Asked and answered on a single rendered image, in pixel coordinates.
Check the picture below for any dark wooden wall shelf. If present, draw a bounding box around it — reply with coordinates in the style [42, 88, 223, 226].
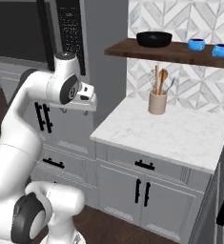
[104, 37, 224, 70]

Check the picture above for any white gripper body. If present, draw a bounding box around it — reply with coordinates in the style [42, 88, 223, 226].
[62, 95, 99, 113]

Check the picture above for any metal whisk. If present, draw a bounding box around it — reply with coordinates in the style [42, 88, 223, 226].
[149, 70, 157, 93]

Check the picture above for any blue mug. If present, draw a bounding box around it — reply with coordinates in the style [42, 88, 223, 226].
[211, 43, 224, 59]
[187, 37, 207, 52]

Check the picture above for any wooden spatula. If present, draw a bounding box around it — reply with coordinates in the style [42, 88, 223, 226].
[153, 64, 160, 95]

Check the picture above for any grey tower cabinet door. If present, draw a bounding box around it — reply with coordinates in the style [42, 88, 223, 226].
[40, 102, 97, 159]
[0, 61, 45, 134]

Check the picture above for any black cabinet door handle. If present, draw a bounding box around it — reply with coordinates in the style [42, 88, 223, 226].
[133, 178, 142, 205]
[143, 181, 153, 208]

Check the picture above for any grey side cabinet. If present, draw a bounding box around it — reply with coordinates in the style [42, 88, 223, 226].
[188, 125, 224, 244]

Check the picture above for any wooden spoon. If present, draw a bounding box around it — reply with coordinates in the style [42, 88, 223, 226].
[157, 68, 170, 96]

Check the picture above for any grey tower drawer front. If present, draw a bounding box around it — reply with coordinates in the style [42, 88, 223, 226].
[30, 167, 100, 209]
[36, 143, 98, 189]

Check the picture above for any black oven door handle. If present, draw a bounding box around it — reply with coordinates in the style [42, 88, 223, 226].
[36, 0, 56, 72]

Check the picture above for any black bowl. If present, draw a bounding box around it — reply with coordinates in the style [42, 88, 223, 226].
[135, 30, 173, 49]

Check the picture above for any black tower door handle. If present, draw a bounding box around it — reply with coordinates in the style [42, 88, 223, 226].
[42, 104, 54, 134]
[33, 101, 46, 132]

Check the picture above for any black tower drawer handle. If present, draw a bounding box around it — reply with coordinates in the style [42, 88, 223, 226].
[41, 157, 66, 170]

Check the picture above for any beige utensil pot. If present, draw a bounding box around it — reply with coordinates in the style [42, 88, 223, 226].
[148, 89, 168, 115]

